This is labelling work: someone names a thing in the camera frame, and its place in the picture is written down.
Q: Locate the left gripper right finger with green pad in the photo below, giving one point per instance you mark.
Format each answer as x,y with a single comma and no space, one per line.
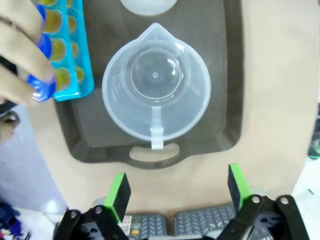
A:
238,185

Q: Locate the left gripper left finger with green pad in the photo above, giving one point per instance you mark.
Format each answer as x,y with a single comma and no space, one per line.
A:
119,196

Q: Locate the clear plastic measuring cup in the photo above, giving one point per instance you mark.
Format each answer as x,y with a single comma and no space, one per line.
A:
155,75

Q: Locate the person hand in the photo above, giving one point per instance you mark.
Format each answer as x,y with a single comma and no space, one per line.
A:
17,37

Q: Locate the dark brown serving tray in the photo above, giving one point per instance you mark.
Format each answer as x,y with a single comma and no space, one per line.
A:
215,75

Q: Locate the blue ice cube tray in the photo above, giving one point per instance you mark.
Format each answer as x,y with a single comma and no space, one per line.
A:
83,57

